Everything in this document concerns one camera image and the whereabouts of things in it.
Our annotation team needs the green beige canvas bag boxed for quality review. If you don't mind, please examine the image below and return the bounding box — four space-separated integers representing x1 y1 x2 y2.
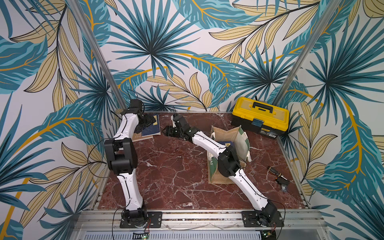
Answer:
207 126 252 185

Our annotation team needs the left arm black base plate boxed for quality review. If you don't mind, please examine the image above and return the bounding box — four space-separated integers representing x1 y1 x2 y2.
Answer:
120 212 163 229

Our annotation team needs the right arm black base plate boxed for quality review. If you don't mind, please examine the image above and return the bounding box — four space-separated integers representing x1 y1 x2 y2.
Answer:
242 211 284 228

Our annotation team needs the front aluminium rail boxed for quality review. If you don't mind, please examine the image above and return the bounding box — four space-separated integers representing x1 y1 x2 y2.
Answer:
70 209 331 240

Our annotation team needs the yellow black toolbox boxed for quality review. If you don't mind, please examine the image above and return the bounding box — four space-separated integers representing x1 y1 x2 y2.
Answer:
232 97 290 139

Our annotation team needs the left metal frame post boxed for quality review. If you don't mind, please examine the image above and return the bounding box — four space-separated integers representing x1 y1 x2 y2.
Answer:
67 0 128 109

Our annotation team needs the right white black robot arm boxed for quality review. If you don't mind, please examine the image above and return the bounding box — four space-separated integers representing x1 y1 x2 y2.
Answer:
163 114 278 227

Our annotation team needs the brown cover book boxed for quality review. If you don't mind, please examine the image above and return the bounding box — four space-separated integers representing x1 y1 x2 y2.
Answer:
132 133 153 142

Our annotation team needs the right metal frame post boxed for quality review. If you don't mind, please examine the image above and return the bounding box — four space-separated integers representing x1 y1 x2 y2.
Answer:
273 0 342 106

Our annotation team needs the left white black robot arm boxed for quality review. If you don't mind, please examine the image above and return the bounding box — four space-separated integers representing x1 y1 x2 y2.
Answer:
104 99 155 228

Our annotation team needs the blue book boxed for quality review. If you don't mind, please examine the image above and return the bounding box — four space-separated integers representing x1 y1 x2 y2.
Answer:
218 141 235 147
142 114 161 137

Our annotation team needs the yellow black screwdriver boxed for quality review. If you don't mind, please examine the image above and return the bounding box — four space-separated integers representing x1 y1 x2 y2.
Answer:
268 166 290 192

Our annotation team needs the metal frame post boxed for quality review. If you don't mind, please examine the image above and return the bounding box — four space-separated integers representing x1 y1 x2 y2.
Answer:
273 0 342 106
67 0 128 109

